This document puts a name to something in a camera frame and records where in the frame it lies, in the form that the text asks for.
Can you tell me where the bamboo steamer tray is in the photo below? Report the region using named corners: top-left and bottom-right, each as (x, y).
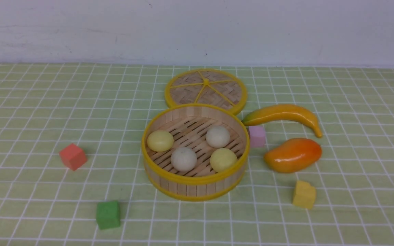
top-left (141, 104), bottom-right (250, 201)

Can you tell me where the bamboo steamer lid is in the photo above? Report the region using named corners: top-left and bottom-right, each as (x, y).
top-left (164, 69), bottom-right (247, 115)

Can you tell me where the yellow bun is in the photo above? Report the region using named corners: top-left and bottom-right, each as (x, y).
top-left (147, 130), bottom-right (174, 152)
top-left (210, 148), bottom-right (238, 173)

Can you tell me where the red foam cube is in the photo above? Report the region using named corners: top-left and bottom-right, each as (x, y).
top-left (59, 143), bottom-right (88, 171)

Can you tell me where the yellow toy banana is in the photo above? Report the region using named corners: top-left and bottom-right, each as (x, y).
top-left (242, 104), bottom-right (323, 138)

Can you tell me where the yellow foam cube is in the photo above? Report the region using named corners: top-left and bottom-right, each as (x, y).
top-left (292, 180), bottom-right (316, 209)

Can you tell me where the green foam cube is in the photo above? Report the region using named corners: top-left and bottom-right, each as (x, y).
top-left (96, 200), bottom-right (121, 230)

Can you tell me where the white bun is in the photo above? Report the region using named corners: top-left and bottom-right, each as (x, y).
top-left (171, 147), bottom-right (197, 172)
top-left (206, 125), bottom-right (230, 148)

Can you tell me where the orange toy mango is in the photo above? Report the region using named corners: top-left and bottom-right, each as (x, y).
top-left (264, 138), bottom-right (322, 173)

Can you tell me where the pink foam cube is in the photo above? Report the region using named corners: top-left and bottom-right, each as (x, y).
top-left (248, 125), bottom-right (267, 148)

